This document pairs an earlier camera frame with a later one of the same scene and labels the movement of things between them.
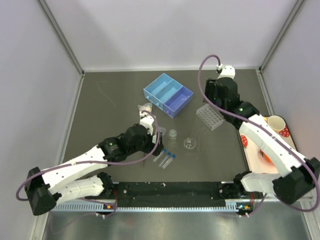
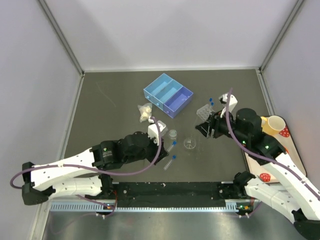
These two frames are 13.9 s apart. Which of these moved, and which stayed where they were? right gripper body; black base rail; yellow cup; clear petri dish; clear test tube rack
Moved: right gripper body
Stayed: yellow cup; black base rail; clear test tube rack; clear petri dish
